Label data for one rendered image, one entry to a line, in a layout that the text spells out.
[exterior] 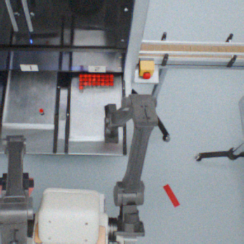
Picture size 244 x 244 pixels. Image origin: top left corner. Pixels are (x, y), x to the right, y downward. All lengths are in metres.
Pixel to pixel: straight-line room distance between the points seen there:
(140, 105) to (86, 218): 0.41
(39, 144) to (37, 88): 0.31
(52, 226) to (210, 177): 1.73
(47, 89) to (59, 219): 0.89
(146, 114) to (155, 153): 1.61
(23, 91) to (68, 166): 0.92
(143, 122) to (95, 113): 0.76
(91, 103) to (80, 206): 0.77
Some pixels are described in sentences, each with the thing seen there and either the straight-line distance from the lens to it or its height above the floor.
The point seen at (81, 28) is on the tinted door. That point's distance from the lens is 1.69.
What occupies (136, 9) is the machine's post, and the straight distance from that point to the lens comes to 1.57.
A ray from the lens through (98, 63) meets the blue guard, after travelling 1.92.
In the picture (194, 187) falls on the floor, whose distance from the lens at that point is 2.90.
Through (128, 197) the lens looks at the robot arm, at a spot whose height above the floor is 1.27.
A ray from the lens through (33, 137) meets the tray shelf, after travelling 1.99.
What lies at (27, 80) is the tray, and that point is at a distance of 2.12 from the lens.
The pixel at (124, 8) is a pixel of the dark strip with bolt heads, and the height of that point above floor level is 1.51.
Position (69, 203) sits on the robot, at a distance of 1.41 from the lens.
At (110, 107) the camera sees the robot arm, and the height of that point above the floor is 1.12.
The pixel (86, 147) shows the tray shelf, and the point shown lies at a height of 0.88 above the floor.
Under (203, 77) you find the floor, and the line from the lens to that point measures 3.22.
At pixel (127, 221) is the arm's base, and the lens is 1.53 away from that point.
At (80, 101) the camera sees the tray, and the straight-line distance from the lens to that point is 2.04.
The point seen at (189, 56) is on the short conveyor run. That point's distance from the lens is 2.18.
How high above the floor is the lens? 2.75
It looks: 63 degrees down
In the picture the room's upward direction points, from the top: 2 degrees counter-clockwise
